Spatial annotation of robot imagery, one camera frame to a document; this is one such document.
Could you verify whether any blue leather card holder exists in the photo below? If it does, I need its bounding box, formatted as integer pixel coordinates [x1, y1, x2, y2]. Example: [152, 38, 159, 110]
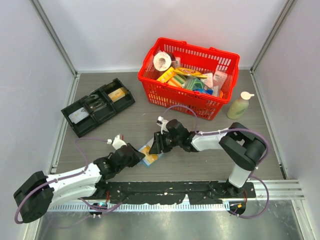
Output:
[138, 139, 163, 168]

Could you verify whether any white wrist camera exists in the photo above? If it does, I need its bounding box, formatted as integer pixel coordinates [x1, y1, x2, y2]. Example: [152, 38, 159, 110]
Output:
[156, 116, 169, 135]
[107, 134, 127, 150]

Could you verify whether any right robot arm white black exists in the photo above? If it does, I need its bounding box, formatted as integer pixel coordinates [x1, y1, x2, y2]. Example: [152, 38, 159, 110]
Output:
[148, 119, 269, 198]

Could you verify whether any green patterned packet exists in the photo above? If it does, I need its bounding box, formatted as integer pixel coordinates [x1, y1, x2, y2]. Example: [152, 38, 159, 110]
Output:
[182, 76, 214, 95]

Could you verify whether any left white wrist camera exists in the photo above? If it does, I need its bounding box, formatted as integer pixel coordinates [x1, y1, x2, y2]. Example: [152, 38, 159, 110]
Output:
[107, 134, 127, 150]

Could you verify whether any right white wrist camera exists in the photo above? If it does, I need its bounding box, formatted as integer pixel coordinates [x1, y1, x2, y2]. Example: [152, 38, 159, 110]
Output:
[156, 116, 169, 135]

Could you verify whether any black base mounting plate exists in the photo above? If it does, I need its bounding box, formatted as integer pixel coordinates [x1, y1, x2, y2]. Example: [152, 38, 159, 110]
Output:
[94, 180, 257, 205]

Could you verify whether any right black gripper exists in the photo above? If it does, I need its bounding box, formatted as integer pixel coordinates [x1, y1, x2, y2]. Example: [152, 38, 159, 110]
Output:
[149, 130, 182, 154]

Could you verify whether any white tape roll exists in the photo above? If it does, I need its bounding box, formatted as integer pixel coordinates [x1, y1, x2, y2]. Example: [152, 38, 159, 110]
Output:
[153, 51, 172, 72]

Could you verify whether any white card in tray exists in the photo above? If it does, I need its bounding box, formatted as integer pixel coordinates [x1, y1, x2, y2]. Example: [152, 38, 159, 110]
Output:
[68, 107, 89, 124]

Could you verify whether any white slotted cable duct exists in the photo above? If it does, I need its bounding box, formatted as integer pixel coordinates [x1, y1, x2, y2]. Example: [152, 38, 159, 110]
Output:
[48, 201, 230, 212]

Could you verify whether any aluminium frame rail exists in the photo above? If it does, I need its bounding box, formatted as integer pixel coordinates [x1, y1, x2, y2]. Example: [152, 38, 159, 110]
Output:
[247, 180, 304, 200]

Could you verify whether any pink white packet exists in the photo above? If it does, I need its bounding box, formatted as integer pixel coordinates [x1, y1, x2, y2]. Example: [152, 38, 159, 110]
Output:
[212, 70, 228, 88]

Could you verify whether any green lotion bottle white cap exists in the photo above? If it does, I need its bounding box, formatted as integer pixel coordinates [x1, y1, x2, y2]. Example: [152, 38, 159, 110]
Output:
[227, 91, 255, 120]

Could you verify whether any yellow orange box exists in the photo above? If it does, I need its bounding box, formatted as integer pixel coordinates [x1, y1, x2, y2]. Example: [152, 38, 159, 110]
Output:
[157, 67, 186, 88]

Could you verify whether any gold VIP credit card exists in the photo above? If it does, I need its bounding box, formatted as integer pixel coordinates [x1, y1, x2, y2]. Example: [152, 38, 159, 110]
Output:
[139, 145, 150, 156]

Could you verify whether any dark brown credit card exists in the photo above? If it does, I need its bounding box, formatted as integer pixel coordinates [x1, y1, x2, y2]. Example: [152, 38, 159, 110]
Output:
[86, 98, 106, 112]

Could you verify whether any black compartment tray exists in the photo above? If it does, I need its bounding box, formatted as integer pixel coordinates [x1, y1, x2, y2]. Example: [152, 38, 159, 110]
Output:
[61, 78, 135, 138]

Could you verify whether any yellow chips bag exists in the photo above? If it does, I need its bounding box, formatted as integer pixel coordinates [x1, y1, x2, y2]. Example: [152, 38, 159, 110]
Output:
[173, 67, 207, 79]

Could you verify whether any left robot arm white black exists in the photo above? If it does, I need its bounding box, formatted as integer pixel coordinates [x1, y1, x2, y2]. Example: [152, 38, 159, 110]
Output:
[13, 143, 145, 225]

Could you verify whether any red plastic shopping basket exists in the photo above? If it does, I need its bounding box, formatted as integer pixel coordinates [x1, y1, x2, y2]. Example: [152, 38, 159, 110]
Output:
[137, 37, 240, 120]

